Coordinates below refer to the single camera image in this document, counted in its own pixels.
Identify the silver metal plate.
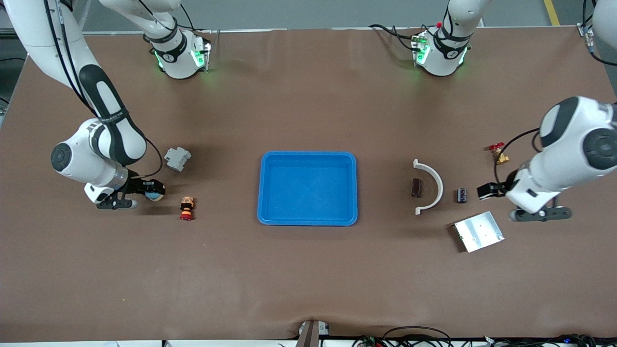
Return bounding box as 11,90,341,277
453,211,505,253

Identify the white circuit breaker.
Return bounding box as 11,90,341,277
163,147,192,172

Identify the black looped cable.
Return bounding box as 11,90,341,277
383,326,452,347

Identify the black cable bundle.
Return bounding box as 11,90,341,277
482,334,601,347

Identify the white curved plastic clamp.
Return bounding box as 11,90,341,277
413,159,444,215

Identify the brown table mat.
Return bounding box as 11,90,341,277
0,27,617,343

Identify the blue plastic tray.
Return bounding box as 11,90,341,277
257,151,359,227

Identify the brass valve red handle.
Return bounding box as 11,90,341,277
488,142,510,166

